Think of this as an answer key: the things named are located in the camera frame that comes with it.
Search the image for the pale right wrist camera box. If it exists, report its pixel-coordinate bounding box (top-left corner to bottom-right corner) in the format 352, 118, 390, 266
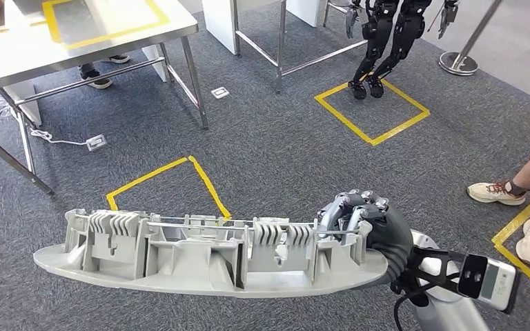
457, 254, 521, 315

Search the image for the person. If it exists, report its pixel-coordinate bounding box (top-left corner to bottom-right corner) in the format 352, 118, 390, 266
467, 122, 530, 268
79, 54, 131, 90

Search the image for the silver wheel hubcap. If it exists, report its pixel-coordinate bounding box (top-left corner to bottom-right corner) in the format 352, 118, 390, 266
32, 208, 390, 299

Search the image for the white braided cable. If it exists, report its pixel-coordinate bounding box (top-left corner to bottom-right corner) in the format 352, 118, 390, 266
0, 98, 90, 147

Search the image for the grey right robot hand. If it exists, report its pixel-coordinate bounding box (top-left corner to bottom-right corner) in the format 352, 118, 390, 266
317, 189, 415, 291

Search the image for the steel workbench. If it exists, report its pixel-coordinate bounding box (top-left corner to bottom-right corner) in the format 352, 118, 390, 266
0, 0, 210, 197
230, 0, 371, 94

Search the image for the chrome stanchion post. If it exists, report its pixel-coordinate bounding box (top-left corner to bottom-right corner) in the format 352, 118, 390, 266
438, 0, 504, 77

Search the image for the black humanoid robot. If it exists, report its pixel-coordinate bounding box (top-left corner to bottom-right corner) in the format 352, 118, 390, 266
344, 0, 460, 101

